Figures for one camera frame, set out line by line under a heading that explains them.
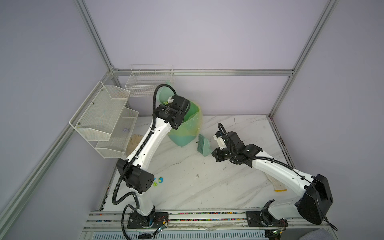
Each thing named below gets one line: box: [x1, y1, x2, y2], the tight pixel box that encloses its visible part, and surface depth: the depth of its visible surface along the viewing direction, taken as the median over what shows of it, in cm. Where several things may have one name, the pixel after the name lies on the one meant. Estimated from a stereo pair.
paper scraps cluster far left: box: [153, 176, 164, 187], surface depth 88 cm
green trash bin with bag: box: [168, 100, 203, 147], surface depth 89 cm
